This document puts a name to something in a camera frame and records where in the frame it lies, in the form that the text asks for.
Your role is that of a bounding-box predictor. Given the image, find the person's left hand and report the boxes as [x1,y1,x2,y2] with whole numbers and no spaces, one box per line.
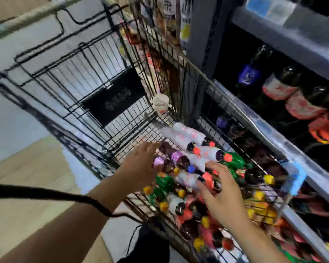
[116,141,161,191]

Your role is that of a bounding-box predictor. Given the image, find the red cola bottle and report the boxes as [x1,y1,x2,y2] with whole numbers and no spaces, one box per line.
[261,65,304,103]
[308,114,329,147]
[284,86,329,122]

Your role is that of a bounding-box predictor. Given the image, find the dark cola bottle blue label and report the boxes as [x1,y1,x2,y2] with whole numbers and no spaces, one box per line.
[237,43,276,89]

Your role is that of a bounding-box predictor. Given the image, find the row of shelf price tags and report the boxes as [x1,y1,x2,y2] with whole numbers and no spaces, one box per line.
[246,0,298,26]

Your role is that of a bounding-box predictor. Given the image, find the pile of bottles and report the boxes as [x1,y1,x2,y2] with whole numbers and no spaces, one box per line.
[143,120,297,263]

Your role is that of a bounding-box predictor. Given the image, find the person's right hand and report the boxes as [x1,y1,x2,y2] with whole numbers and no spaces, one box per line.
[196,161,252,232]

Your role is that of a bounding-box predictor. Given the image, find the black wire shopping cart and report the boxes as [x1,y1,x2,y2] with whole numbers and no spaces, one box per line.
[0,3,329,263]

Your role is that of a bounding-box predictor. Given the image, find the person's left forearm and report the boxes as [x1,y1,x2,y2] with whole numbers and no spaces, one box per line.
[0,172,133,263]

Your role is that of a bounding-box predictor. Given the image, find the white paper cup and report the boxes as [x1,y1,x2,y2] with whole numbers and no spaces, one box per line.
[152,94,171,120]

